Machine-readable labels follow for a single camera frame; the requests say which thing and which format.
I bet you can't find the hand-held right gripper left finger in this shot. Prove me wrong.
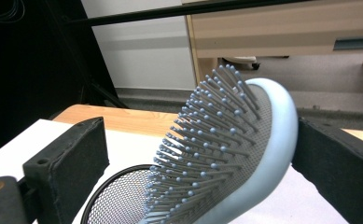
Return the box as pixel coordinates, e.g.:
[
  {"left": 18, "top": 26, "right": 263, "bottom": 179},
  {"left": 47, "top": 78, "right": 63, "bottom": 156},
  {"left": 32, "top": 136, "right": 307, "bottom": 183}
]
[{"left": 22, "top": 116, "right": 110, "bottom": 224}]

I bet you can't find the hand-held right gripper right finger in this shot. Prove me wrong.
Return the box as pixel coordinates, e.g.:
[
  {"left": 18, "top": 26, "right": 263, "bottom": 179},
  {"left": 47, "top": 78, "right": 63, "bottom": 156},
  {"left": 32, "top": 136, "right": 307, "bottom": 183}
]
[{"left": 290, "top": 118, "right": 363, "bottom": 224}]

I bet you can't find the black mesh pen holder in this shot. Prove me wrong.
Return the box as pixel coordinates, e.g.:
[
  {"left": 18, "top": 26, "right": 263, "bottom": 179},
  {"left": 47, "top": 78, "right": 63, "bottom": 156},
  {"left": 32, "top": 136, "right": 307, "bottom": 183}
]
[{"left": 80, "top": 163, "right": 159, "bottom": 224}]

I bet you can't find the light blue hairbrush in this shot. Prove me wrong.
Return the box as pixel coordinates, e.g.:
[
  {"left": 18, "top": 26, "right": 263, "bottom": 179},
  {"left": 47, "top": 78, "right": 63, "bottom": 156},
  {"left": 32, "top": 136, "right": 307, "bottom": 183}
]
[{"left": 138, "top": 63, "right": 300, "bottom": 224}]

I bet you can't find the white table mat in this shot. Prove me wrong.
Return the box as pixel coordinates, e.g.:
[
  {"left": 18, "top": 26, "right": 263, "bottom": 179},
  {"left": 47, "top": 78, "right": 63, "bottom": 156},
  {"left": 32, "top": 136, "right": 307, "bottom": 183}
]
[{"left": 0, "top": 119, "right": 363, "bottom": 224}]

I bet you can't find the wooden table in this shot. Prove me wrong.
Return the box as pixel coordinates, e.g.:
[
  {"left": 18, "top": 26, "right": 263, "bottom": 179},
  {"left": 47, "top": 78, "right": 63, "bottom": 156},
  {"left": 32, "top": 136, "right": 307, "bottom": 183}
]
[{"left": 51, "top": 104, "right": 363, "bottom": 148}]

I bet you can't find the black curtain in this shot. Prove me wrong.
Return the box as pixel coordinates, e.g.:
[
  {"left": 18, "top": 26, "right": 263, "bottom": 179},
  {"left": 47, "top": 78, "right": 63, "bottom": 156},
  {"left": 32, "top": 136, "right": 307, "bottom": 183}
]
[{"left": 0, "top": 0, "right": 118, "bottom": 160}]

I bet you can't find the white cabinet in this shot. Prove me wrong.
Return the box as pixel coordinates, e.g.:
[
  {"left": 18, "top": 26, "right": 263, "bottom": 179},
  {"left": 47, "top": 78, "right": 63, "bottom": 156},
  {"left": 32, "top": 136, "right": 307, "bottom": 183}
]
[{"left": 80, "top": 0, "right": 197, "bottom": 91}]

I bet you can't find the chair base with caster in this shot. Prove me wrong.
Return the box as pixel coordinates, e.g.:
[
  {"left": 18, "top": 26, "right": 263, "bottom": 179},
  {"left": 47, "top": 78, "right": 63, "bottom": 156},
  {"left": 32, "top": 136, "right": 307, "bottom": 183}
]
[{"left": 221, "top": 55, "right": 261, "bottom": 71}]

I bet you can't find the wooden desk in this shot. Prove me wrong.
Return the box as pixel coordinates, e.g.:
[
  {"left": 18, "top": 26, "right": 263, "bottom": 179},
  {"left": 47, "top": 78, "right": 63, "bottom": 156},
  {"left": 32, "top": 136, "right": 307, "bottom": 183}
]
[{"left": 182, "top": 0, "right": 363, "bottom": 91}]

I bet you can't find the black diagonal frame strut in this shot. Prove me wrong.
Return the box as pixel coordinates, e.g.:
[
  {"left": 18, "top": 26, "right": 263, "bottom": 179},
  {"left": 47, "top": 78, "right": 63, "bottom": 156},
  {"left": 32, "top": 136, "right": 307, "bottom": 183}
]
[{"left": 89, "top": 78, "right": 131, "bottom": 110}]

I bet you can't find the grey desk drawer handle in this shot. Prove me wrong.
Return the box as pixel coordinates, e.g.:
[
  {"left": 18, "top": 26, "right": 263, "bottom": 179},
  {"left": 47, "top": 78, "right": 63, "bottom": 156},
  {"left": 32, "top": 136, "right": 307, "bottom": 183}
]
[{"left": 332, "top": 36, "right": 363, "bottom": 51}]

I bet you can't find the black horizontal frame bar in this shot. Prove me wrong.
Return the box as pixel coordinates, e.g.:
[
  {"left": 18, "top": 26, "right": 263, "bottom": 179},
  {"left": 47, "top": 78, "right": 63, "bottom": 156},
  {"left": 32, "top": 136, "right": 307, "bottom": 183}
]
[{"left": 65, "top": 0, "right": 314, "bottom": 27}]

